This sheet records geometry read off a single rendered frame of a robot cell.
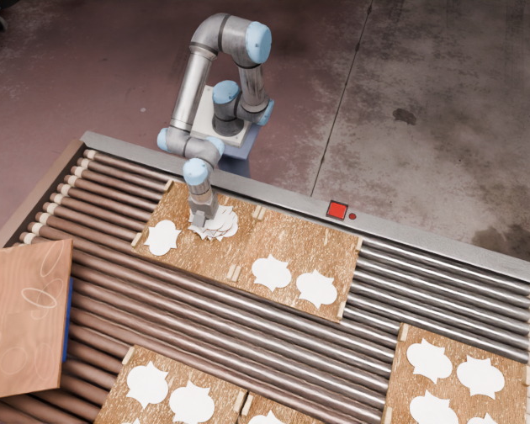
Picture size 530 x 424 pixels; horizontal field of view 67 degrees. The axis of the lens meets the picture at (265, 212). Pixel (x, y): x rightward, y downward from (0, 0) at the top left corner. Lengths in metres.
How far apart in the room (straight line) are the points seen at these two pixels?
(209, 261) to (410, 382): 0.79
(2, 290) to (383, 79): 3.05
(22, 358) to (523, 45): 4.25
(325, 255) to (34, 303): 1.01
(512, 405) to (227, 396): 0.89
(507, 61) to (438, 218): 1.79
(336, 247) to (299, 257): 0.15
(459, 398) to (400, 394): 0.18
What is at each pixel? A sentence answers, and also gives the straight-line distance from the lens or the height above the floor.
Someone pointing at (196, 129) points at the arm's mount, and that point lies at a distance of 1.92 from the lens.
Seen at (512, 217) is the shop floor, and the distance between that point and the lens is 3.11.
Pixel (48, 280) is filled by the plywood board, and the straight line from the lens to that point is 1.56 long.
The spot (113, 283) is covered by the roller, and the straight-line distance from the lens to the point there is 1.60.
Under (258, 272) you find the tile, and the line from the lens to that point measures 1.47.
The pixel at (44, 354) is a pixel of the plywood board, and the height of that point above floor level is 1.04.
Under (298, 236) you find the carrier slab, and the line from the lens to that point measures 1.55.
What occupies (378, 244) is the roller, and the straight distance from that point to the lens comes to 1.61.
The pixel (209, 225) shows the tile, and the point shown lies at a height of 1.01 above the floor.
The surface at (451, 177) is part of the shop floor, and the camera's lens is 3.11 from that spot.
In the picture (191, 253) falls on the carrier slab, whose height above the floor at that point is 0.94.
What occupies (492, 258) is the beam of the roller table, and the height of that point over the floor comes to 0.92.
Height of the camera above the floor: 2.31
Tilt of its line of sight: 60 degrees down
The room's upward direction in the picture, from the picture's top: 1 degrees counter-clockwise
